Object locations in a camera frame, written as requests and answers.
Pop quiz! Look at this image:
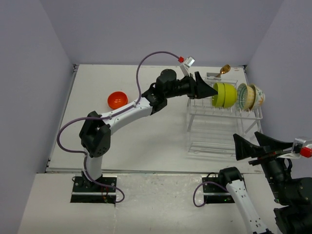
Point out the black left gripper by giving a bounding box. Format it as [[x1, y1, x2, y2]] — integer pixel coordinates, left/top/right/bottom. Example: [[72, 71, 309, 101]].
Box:
[[165, 72, 217, 99]]

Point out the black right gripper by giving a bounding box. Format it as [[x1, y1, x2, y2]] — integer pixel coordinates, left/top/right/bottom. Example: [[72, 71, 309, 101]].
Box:
[[234, 130, 294, 201]]

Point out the green bowl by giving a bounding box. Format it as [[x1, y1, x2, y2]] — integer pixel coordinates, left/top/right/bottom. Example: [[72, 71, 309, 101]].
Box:
[[223, 83, 237, 109], [212, 82, 225, 108]]

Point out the orange bowl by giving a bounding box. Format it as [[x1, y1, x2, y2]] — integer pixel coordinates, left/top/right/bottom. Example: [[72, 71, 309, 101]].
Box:
[[107, 97, 128, 110], [107, 91, 128, 109]]

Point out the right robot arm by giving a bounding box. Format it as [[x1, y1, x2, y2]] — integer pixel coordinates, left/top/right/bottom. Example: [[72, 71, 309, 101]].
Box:
[[217, 132, 312, 234]]

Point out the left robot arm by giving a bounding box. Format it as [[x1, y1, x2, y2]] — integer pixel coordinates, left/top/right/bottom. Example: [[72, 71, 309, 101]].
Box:
[[79, 69, 218, 192]]

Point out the gold spoon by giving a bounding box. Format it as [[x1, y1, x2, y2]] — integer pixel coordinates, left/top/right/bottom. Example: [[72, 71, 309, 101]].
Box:
[[215, 64, 231, 78]]

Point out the teal patterned white bowl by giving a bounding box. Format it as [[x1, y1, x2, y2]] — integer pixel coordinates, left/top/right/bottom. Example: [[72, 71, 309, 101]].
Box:
[[235, 83, 255, 110]]

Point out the yellow floral white bowl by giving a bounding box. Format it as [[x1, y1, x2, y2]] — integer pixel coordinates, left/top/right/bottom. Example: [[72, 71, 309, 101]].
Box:
[[249, 84, 265, 111]]

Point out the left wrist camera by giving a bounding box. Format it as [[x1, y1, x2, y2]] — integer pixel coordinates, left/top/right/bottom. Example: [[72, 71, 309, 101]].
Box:
[[179, 56, 195, 76]]

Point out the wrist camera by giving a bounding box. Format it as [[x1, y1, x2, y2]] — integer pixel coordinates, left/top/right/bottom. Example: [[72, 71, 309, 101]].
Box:
[[279, 136, 312, 159], [179, 56, 195, 76]]

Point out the white wire dish rack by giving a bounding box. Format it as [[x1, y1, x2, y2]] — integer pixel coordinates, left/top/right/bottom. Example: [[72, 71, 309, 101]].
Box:
[[185, 72, 264, 155]]

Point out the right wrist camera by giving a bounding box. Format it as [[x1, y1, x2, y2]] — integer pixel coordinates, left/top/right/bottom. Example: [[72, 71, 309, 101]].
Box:
[[279, 136, 312, 159]]

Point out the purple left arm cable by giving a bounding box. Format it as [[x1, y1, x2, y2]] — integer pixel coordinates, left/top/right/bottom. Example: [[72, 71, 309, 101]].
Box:
[[56, 51, 185, 203]]

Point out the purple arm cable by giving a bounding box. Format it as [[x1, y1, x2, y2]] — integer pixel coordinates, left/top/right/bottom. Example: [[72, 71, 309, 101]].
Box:
[[193, 181, 229, 208], [56, 51, 185, 203]]

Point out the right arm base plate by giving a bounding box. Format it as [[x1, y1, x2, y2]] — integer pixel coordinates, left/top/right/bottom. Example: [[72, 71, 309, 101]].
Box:
[[202, 173, 234, 204]]

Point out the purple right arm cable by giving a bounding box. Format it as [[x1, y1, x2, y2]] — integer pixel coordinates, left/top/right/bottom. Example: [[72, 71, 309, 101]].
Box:
[[193, 181, 229, 208]]

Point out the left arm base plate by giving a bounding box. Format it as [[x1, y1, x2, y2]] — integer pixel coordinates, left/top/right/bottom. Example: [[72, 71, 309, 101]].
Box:
[[70, 176, 117, 204]]

